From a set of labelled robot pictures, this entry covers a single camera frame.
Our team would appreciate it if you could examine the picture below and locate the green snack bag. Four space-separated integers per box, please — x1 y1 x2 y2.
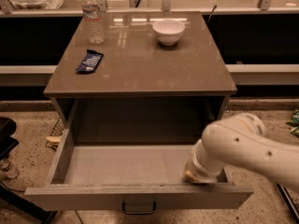
287 109 299 137

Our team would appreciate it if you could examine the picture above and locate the black stand base left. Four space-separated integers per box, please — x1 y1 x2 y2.
0 117 57 224

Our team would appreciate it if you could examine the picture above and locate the white ceramic bowl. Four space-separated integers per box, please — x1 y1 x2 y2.
152 20 185 46

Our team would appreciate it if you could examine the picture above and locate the black bar right floor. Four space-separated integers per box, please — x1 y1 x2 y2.
277 185 299 224

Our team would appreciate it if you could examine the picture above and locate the grey drawer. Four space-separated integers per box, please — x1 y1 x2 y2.
24 98 254 217

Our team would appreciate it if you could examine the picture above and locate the tan sponge in basket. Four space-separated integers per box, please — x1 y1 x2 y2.
46 135 62 147

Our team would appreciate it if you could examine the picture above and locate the clear plastic water bottle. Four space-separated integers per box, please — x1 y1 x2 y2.
82 0 105 45

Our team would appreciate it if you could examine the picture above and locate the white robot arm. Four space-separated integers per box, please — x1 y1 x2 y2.
184 113 299 192

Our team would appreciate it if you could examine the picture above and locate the wire basket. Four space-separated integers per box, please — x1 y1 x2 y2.
50 119 64 136

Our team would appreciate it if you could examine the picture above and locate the blue snack bar wrapper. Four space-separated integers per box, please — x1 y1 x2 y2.
76 49 104 74

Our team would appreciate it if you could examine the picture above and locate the grey drawer cabinet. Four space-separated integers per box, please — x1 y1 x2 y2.
43 10 238 147

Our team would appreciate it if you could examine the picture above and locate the small bottle on floor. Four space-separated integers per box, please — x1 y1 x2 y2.
0 159 20 179

